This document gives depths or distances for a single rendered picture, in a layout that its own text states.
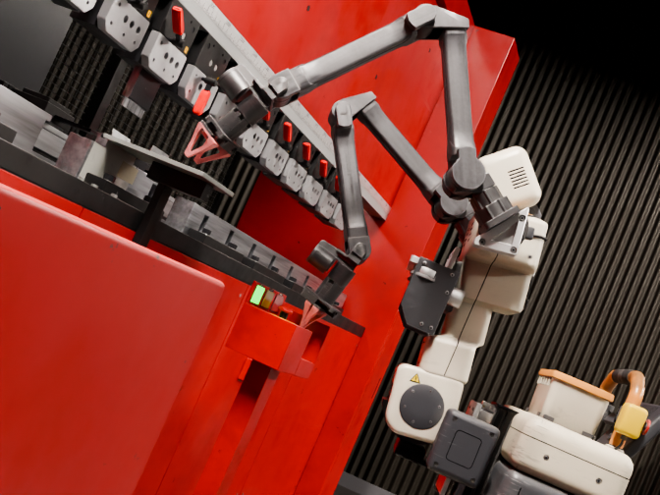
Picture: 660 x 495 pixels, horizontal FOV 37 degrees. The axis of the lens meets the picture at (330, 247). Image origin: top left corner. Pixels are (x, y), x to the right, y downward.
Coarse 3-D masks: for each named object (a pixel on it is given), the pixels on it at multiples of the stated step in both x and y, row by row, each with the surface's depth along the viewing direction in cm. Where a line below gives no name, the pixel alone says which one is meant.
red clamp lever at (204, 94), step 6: (204, 78) 240; (210, 78) 239; (210, 84) 239; (216, 84) 240; (204, 90) 239; (198, 96) 239; (204, 96) 238; (198, 102) 238; (204, 102) 238; (198, 108) 238; (198, 114) 238
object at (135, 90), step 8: (136, 72) 222; (144, 72) 223; (136, 80) 221; (144, 80) 224; (152, 80) 227; (128, 88) 221; (136, 88) 222; (144, 88) 226; (152, 88) 229; (128, 96) 221; (136, 96) 223; (144, 96) 227; (152, 96) 230; (128, 104) 223; (136, 104) 226; (144, 104) 228; (136, 112) 228
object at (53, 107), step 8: (24, 88) 230; (24, 96) 228; (32, 96) 227; (40, 96) 228; (40, 104) 226; (48, 104) 226; (56, 104) 230; (48, 112) 227; (56, 112) 230; (64, 112) 232; (56, 120) 231; (64, 120) 229; (72, 120) 236; (64, 128) 235; (80, 128) 227; (88, 128) 227; (96, 136) 228
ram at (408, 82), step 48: (192, 0) 225; (240, 0) 244; (288, 0) 268; (336, 0) 296; (384, 0) 332; (432, 0) 378; (288, 48) 279; (336, 48) 310; (432, 48) 400; (336, 96) 325; (384, 96) 368; (432, 96) 425; (384, 192) 413
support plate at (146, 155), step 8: (104, 136) 216; (112, 136) 216; (120, 144) 217; (128, 144) 214; (136, 152) 219; (144, 152) 213; (152, 152) 212; (144, 160) 229; (152, 160) 221; (160, 160) 213; (168, 160) 211; (176, 168) 215; (184, 168) 209; (192, 168) 209; (192, 176) 216; (200, 176) 209; (208, 176) 210; (216, 184) 215; (224, 192) 223; (232, 192) 224
